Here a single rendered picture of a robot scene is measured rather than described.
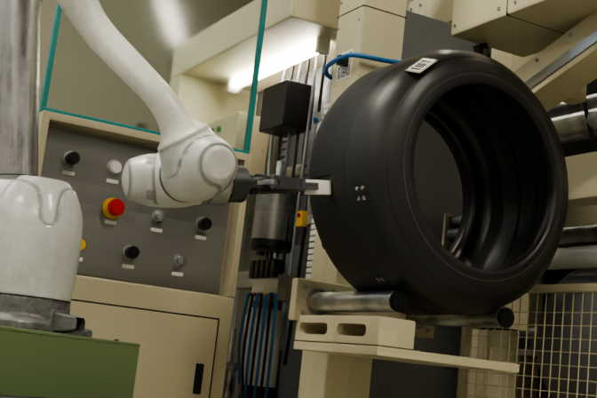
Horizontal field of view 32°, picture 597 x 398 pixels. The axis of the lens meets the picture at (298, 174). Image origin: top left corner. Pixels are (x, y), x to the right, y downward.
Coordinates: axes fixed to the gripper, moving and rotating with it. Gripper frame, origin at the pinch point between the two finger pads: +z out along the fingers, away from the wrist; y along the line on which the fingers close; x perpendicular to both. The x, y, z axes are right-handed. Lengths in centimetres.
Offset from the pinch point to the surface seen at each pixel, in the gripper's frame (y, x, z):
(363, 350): -4.2, 33.8, 8.5
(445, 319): 10, 28, 40
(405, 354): -9.3, 34.8, 15.4
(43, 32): 323, -112, 25
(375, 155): -13.5, -5.2, 6.5
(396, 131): -15.6, -10.0, 10.3
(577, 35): -6, -38, 69
